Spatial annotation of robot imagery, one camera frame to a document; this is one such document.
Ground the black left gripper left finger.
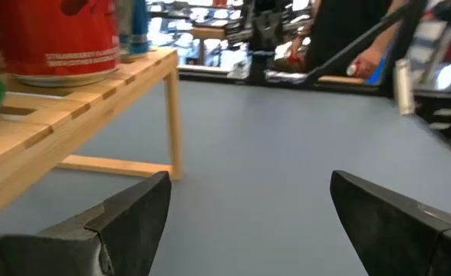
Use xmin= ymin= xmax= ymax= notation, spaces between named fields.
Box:
xmin=85 ymin=171 xmax=172 ymax=276

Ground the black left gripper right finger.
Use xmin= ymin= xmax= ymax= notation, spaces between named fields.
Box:
xmin=329 ymin=170 xmax=451 ymax=276

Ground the blue silver Red Bull can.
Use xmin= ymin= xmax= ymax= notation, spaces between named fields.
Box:
xmin=116 ymin=0 xmax=152 ymax=62

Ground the red Fanta strawberry can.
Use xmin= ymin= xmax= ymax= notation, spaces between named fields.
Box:
xmin=0 ymin=0 xmax=121 ymax=87

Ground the wooden slatted shelf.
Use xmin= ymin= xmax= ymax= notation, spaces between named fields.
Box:
xmin=0 ymin=48 xmax=183 ymax=227

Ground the person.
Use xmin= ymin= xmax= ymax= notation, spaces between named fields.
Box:
xmin=305 ymin=0 xmax=410 ymax=80

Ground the white metal bracket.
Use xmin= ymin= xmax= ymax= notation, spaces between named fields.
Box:
xmin=393 ymin=57 xmax=417 ymax=116

